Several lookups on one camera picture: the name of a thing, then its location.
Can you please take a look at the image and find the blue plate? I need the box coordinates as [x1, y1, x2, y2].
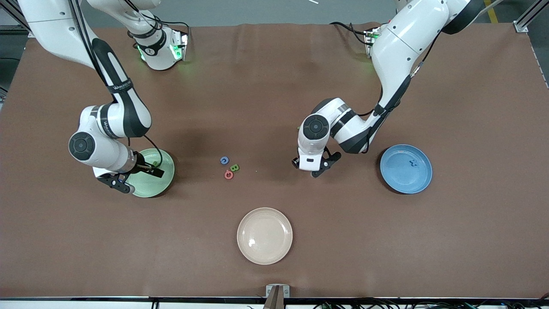
[380, 144, 433, 194]

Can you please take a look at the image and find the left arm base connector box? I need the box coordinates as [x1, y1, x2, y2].
[365, 27, 382, 58]

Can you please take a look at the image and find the black base cable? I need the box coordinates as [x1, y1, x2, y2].
[142, 12, 191, 31]
[329, 21, 370, 45]

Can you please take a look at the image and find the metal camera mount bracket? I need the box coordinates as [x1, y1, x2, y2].
[263, 284, 290, 309]

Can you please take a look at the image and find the black table edge rail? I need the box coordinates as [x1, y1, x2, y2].
[0, 295, 549, 302]

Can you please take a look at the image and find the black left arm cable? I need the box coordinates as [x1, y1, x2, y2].
[360, 32, 442, 155]

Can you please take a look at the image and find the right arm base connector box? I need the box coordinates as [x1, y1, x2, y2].
[169, 28, 190, 61]

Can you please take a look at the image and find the beige plate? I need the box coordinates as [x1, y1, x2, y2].
[237, 207, 293, 265]

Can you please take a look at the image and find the tangled black cable bundle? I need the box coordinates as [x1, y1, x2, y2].
[313, 298, 549, 309]

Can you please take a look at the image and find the light green plate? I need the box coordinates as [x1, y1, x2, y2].
[124, 148, 175, 198]

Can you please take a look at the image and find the black right base cable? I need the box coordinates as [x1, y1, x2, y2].
[142, 12, 191, 31]

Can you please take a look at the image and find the black left base cable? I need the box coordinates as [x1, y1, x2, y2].
[329, 21, 370, 45]

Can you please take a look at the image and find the aluminium frame profile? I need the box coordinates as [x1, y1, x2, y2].
[0, 0, 30, 37]
[515, 0, 549, 33]

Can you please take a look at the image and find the brown table mat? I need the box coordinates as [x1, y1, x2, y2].
[0, 22, 549, 300]

